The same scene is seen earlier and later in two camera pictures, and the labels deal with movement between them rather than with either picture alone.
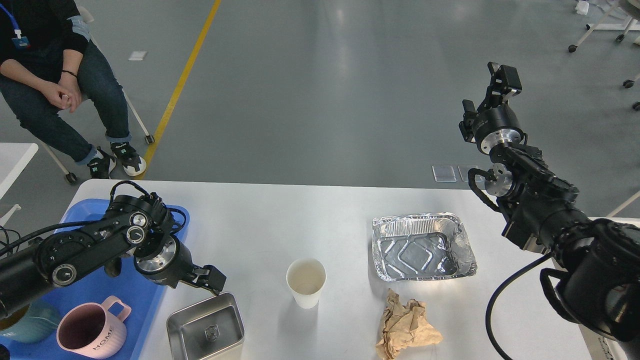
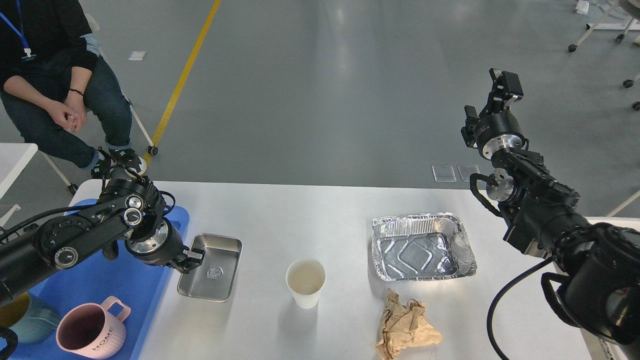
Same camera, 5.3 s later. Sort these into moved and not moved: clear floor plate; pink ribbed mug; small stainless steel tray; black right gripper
Moved: small stainless steel tray
Not moved: pink ribbed mug; clear floor plate; black right gripper
